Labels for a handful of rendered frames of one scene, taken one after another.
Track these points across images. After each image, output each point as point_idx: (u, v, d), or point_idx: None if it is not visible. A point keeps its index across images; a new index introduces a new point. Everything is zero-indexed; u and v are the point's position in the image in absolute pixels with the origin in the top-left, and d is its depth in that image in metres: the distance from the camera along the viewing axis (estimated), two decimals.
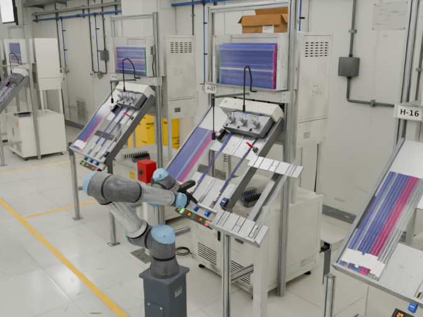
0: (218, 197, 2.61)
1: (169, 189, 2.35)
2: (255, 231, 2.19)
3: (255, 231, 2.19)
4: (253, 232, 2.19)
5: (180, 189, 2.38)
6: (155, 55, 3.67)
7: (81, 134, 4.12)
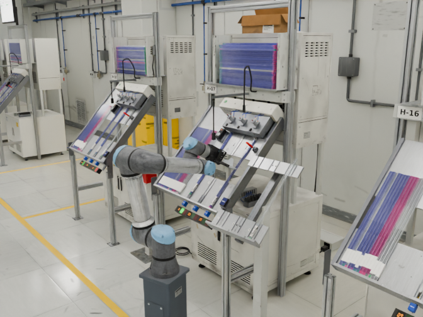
0: (215, 201, 2.60)
1: None
2: (255, 231, 2.19)
3: (255, 231, 2.19)
4: (253, 232, 2.19)
5: None
6: (155, 55, 3.67)
7: (81, 134, 4.12)
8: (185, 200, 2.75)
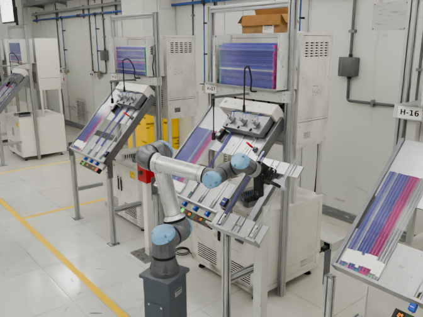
0: (223, 219, 2.35)
1: None
2: (255, 231, 2.19)
3: (255, 231, 2.19)
4: (253, 232, 2.19)
5: None
6: (155, 55, 3.67)
7: (81, 134, 4.12)
8: (185, 200, 2.75)
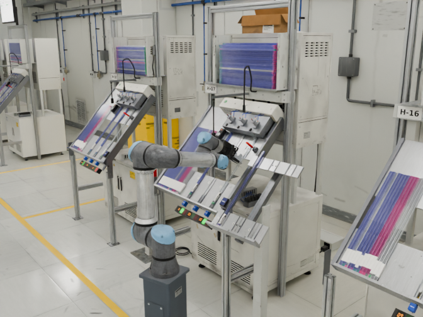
0: (223, 219, 2.35)
1: None
2: (218, 196, 2.61)
3: (218, 197, 2.61)
4: (216, 197, 2.61)
5: None
6: (155, 55, 3.67)
7: (81, 134, 4.12)
8: (185, 200, 2.75)
